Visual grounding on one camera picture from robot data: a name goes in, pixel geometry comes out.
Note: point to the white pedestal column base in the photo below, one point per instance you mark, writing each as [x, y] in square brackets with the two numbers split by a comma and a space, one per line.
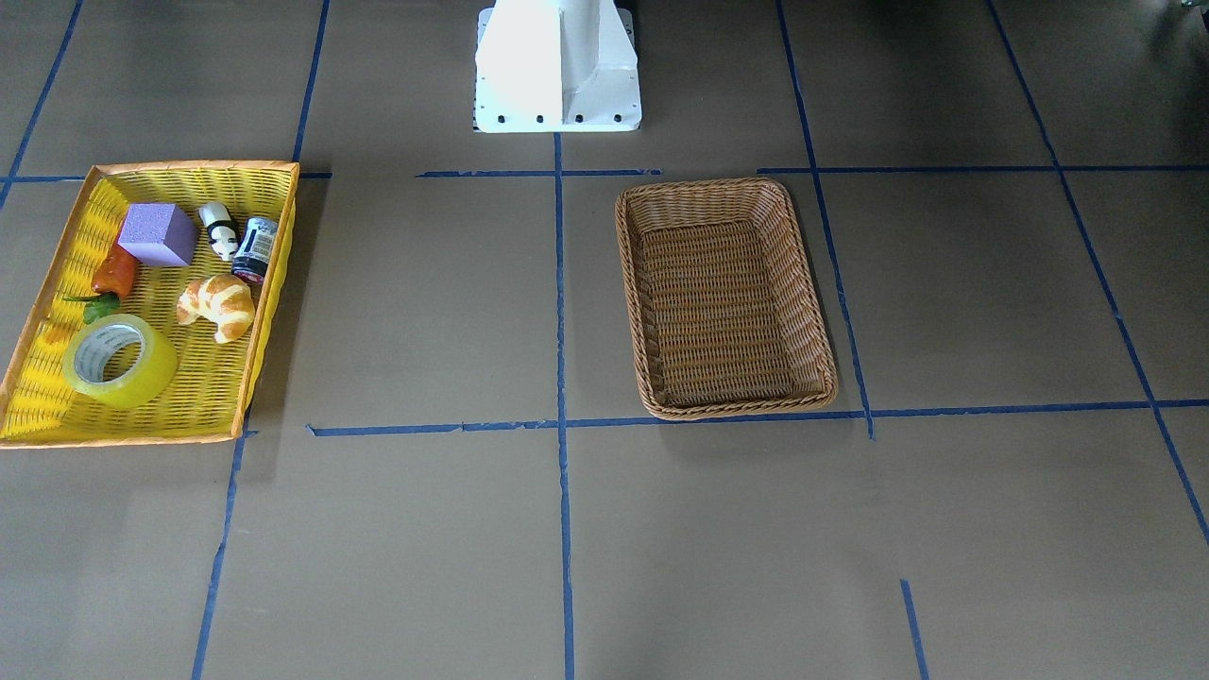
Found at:
[556, 67]

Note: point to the toy croissant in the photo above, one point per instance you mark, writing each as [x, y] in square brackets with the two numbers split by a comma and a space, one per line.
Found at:
[224, 300]

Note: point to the small dark can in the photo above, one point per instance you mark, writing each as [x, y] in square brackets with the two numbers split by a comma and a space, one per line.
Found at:
[251, 261]

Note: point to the panda figurine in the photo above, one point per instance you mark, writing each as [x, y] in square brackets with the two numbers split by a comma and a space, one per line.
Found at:
[222, 230]

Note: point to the brown wicker basket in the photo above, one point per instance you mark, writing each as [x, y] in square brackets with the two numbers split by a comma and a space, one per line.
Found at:
[723, 313]

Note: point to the purple foam cube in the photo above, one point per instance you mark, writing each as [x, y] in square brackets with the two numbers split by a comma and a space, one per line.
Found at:
[158, 235]

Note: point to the toy carrot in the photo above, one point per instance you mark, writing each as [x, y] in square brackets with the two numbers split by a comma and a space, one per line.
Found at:
[113, 281]

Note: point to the yellow packing tape roll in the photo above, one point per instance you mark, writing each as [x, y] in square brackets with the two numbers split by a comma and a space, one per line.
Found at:
[89, 352]

